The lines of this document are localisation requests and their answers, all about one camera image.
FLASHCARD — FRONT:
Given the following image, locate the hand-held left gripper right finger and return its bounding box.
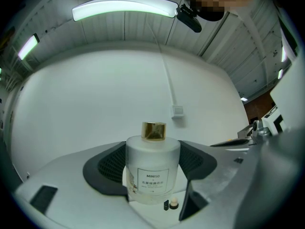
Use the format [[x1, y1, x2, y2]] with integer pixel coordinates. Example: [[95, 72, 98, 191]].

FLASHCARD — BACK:
[[162, 139, 254, 229]]

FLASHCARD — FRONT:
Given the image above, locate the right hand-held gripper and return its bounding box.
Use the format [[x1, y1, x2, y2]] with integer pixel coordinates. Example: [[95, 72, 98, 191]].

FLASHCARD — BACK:
[[209, 104, 286, 151]]

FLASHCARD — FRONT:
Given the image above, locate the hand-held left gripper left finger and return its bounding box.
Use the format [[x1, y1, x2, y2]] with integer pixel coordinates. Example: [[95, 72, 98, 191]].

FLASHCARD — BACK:
[[13, 140, 167, 229]]

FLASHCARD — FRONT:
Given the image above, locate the white bottle with gold cap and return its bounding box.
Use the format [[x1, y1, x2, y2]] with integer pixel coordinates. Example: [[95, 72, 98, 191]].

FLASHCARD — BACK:
[[122, 121, 183, 206]]

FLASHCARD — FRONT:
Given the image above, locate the white wall junction box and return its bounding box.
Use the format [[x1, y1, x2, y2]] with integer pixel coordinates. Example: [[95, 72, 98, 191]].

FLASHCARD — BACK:
[[172, 104, 185, 119]]

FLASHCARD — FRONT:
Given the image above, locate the white wall conduit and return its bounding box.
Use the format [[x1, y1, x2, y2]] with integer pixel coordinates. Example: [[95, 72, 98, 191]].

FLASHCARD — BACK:
[[146, 20, 178, 106]]

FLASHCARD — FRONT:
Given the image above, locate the black head camera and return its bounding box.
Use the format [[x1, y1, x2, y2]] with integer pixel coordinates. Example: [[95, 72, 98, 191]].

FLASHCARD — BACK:
[[175, 4, 203, 33]]

